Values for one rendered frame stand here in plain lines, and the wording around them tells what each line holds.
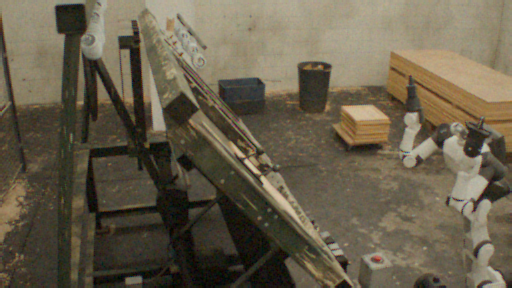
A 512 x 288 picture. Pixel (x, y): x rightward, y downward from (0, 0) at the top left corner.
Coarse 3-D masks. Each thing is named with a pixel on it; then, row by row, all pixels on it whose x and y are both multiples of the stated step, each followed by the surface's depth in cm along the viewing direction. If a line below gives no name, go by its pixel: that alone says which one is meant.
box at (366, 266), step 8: (368, 256) 239; (384, 256) 238; (360, 264) 241; (368, 264) 234; (376, 264) 233; (384, 264) 233; (392, 264) 233; (360, 272) 242; (368, 272) 233; (376, 272) 231; (384, 272) 233; (360, 280) 243; (368, 280) 234; (376, 280) 233; (384, 280) 235
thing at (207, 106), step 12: (192, 36) 266; (192, 48) 266; (180, 60) 264; (192, 84) 272; (204, 96) 276; (204, 108) 279; (216, 108) 281; (216, 120) 284; (228, 120) 286; (228, 132) 288; (240, 144) 293; (252, 156) 299; (264, 168) 304; (276, 180) 309
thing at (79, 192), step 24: (96, 144) 399; (120, 144) 399; (168, 168) 379; (216, 192) 428; (72, 216) 298; (96, 216) 424; (120, 216) 425; (168, 216) 323; (240, 216) 339; (72, 240) 274; (192, 240) 336; (240, 240) 347; (264, 240) 279; (72, 264) 254; (192, 264) 269; (216, 264) 337; (264, 264) 285
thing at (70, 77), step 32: (64, 0) 159; (64, 32) 156; (64, 64) 162; (96, 64) 257; (64, 96) 165; (64, 128) 169; (128, 128) 275; (64, 160) 173; (64, 192) 177; (160, 192) 296; (64, 224) 182; (192, 224) 293; (64, 256) 188
